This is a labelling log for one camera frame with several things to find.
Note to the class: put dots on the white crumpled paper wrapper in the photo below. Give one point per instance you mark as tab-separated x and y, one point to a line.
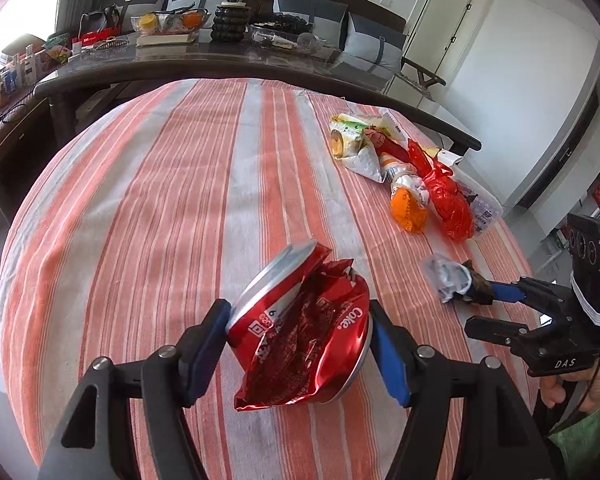
365	165

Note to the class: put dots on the row of small boxes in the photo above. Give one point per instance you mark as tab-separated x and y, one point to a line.
25	67

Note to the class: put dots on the person's right forearm green sleeve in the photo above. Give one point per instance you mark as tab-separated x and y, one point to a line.
590	440

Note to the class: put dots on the crushed red soda can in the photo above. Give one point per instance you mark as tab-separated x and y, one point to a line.
300	330

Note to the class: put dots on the person's right hand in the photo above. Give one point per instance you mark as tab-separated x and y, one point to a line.
552	390

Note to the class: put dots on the green white snack packet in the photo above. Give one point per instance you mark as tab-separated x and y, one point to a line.
347	135

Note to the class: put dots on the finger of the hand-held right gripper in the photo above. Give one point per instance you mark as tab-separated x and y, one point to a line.
495	331
505	292

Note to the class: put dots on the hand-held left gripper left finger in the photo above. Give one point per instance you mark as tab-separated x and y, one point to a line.
207	355

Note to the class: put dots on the dark brown wrapper scrap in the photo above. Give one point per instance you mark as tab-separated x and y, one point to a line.
480	285

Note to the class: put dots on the dark glass-top desk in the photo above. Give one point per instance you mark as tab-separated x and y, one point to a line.
180	60

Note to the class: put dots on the dark tall door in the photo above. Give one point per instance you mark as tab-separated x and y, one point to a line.
560	145

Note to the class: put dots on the orange white snack packet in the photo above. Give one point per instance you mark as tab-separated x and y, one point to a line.
407	205

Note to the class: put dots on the orange striped tablecloth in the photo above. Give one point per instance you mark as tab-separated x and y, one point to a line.
155	210

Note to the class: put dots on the grey plastic wrapper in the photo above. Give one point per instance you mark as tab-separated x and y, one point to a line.
447	275

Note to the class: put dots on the brown low cabinet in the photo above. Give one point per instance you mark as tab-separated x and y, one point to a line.
7	135

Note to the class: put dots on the black ribbed plant pot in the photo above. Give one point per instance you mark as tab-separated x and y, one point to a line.
231	22

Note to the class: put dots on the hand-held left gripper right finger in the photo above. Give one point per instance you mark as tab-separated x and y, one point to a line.
390	355

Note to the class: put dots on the red plastic bag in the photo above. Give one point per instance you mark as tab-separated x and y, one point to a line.
447	195

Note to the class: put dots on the white door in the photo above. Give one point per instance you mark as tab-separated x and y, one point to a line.
455	45

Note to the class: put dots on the red flat box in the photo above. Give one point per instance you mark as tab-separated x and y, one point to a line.
95	36

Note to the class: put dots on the clear plastic packaging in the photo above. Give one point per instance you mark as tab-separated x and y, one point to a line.
287	40

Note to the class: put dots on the glass fruit bowl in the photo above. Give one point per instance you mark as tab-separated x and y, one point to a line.
170	20

